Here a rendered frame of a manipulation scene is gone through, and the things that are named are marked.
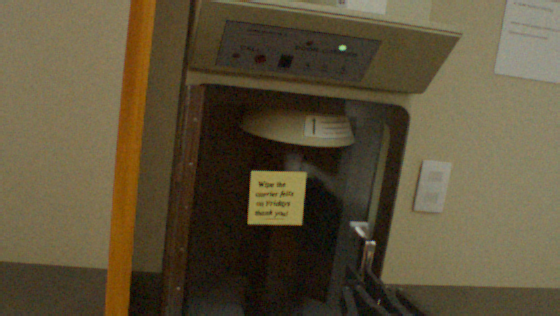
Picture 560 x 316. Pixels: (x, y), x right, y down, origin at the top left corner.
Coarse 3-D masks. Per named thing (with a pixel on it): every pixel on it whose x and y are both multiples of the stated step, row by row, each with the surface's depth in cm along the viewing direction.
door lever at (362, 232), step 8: (352, 232) 96; (360, 232) 96; (368, 232) 97; (360, 240) 95; (368, 240) 92; (368, 248) 92; (360, 256) 93; (368, 256) 92; (360, 264) 93; (368, 264) 93; (360, 272) 93; (368, 272) 93; (368, 280) 93
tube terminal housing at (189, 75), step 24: (192, 0) 91; (312, 0) 88; (336, 0) 89; (408, 0) 91; (192, 72) 87; (216, 72) 88; (240, 72) 89; (336, 96) 92; (360, 96) 93; (384, 96) 93; (408, 96) 94; (168, 216) 99; (168, 240) 94
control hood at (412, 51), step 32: (224, 0) 75; (256, 0) 75; (288, 0) 76; (192, 32) 84; (352, 32) 80; (384, 32) 80; (416, 32) 81; (448, 32) 81; (192, 64) 84; (384, 64) 86; (416, 64) 86
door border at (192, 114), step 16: (192, 96) 87; (192, 112) 88; (192, 128) 88; (192, 144) 89; (192, 160) 89; (192, 176) 90; (176, 192) 89; (192, 192) 90; (176, 224) 91; (176, 240) 92; (176, 256) 92; (176, 272) 93; (176, 288) 93; (176, 304) 94
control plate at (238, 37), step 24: (240, 24) 78; (264, 24) 78; (240, 48) 82; (264, 48) 82; (288, 48) 82; (312, 48) 82; (336, 48) 83; (360, 48) 83; (288, 72) 86; (312, 72) 87; (336, 72) 87; (360, 72) 87
